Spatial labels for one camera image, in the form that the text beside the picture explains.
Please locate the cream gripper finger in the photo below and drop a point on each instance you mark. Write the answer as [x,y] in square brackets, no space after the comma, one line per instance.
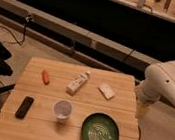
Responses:
[142,111]

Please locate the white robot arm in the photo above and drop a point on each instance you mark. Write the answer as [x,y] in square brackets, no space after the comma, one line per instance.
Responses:
[159,81]

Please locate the green ceramic bowl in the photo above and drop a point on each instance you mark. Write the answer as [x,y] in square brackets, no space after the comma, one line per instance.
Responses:
[99,126]

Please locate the white rectangular block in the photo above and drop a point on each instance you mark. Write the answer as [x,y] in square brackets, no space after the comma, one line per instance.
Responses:
[107,91]

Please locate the white plastic bottle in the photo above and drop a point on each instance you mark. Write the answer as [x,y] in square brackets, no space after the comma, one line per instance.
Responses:
[78,83]

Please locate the orange carrot-shaped object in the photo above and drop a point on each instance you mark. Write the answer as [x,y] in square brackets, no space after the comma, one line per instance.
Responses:
[45,77]

